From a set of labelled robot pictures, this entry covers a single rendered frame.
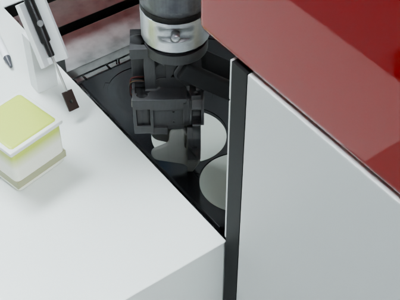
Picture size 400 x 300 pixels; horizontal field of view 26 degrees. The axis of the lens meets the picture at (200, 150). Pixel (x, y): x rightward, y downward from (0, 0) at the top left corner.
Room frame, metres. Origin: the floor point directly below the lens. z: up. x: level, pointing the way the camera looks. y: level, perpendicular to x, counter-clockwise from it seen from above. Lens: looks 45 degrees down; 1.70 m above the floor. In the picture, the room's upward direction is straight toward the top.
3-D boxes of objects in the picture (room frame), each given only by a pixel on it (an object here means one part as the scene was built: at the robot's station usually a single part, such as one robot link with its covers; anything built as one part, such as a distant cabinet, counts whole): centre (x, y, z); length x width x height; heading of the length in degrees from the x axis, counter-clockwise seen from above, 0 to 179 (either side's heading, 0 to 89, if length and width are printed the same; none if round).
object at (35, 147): (0.70, 0.21, 1.00); 0.07 x 0.07 x 0.07; 48
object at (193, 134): (0.73, 0.01, 0.99); 0.05 x 0.02 x 0.09; 2
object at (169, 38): (0.75, 0.03, 1.13); 0.08 x 0.08 x 0.05
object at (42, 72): (0.83, 0.19, 1.03); 0.06 x 0.04 x 0.13; 36
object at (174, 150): (0.74, 0.03, 0.95); 0.06 x 0.03 x 0.09; 92
